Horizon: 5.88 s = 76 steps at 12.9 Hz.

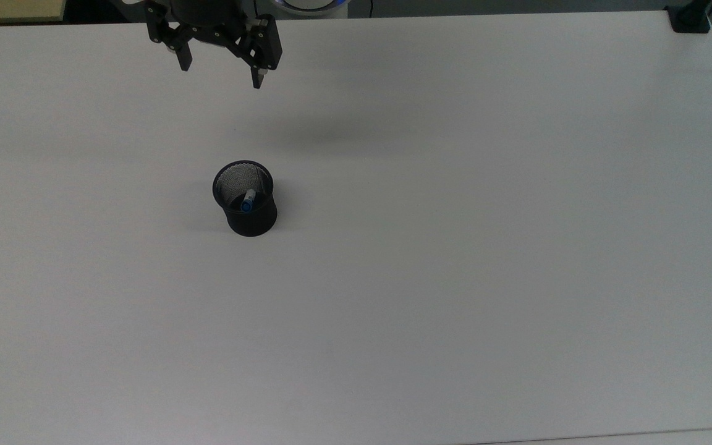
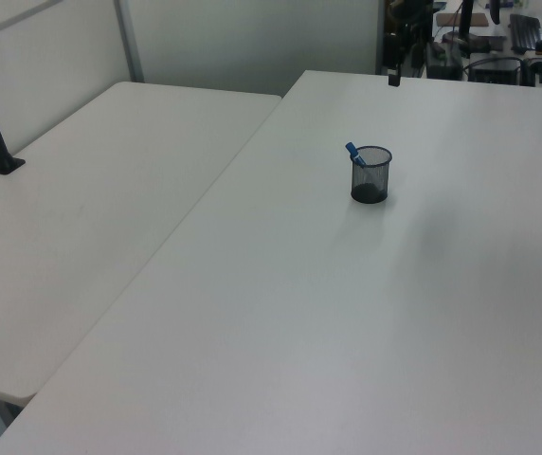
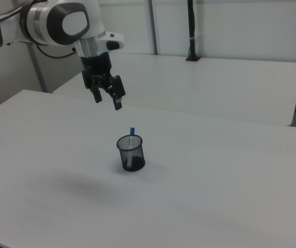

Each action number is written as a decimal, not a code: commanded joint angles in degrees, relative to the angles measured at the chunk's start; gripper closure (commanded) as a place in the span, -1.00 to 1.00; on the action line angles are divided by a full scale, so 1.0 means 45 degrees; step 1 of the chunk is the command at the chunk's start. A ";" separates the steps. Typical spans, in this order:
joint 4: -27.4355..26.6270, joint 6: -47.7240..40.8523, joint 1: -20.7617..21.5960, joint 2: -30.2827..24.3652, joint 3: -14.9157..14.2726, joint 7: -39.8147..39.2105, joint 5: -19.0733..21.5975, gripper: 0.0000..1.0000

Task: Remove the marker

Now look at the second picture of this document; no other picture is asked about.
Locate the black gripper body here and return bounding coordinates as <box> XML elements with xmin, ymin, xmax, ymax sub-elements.
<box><xmin>383</xmin><ymin>32</ymin><xmax>405</xmax><ymax>75</ymax></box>

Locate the blue and white marker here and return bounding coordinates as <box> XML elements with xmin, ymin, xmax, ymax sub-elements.
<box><xmin>345</xmin><ymin>141</ymin><xmax>368</xmax><ymax>167</ymax></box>

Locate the black electronics box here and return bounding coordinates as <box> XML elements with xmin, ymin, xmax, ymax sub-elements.
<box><xmin>424</xmin><ymin>41</ymin><xmax>464</xmax><ymax>80</ymax></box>

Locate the black monitor stand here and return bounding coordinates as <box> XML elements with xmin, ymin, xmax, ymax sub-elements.
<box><xmin>443</xmin><ymin>0</ymin><xmax>490</xmax><ymax>48</ymax></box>

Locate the black mesh pen cup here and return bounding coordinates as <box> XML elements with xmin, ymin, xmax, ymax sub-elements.
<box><xmin>350</xmin><ymin>145</ymin><xmax>393</xmax><ymax>205</ymax></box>

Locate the black keyboard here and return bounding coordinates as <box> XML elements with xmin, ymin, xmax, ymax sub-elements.
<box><xmin>509</xmin><ymin>13</ymin><xmax>542</xmax><ymax>54</ymax></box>

